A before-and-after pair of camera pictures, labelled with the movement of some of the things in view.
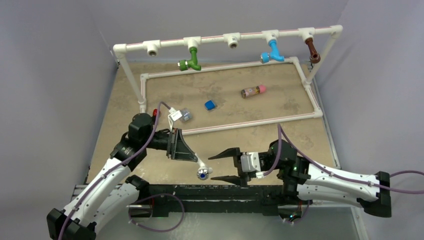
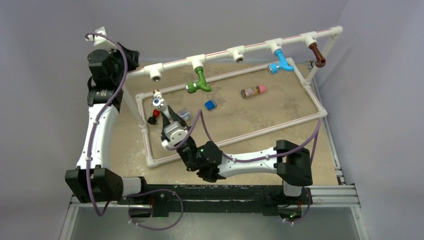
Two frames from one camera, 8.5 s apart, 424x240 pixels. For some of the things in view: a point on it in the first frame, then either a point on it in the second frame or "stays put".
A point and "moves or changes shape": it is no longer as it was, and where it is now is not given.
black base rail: [215, 199] stays put
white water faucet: [203, 171] moves or changes shape
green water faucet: [193, 63] to [192, 87]
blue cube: [209, 105] stays put
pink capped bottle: [249, 92] stays put
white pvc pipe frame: [232, 40] to [331, 34]
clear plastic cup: [186, 115] stays put
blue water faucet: [265, 57] to [283, 65]
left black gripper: [177, 148] to [133, 61]
